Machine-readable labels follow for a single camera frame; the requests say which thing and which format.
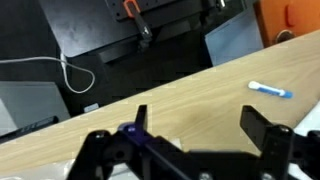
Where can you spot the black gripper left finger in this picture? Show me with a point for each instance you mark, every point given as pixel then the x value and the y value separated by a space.
pixel 141 117

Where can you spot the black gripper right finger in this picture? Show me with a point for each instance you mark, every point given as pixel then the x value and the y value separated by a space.
pixel 255 125

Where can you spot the blue and white marker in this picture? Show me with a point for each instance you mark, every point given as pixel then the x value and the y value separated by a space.
pixel 270 90

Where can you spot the light blue panel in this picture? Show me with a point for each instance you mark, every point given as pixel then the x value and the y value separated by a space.
pixel 235 38

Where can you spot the round metal knob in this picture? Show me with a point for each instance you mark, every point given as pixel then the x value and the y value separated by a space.
pixel 284 35

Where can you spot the black perforated work table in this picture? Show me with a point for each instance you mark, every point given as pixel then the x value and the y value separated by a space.
pixel 86 23

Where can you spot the black flat bar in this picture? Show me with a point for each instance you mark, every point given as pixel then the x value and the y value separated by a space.
pixel 31 127

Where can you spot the grey box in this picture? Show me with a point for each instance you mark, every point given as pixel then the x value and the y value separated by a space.
pixel 30 101

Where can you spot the orange cabinet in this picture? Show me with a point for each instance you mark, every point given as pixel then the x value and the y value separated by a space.
pixel 293 15

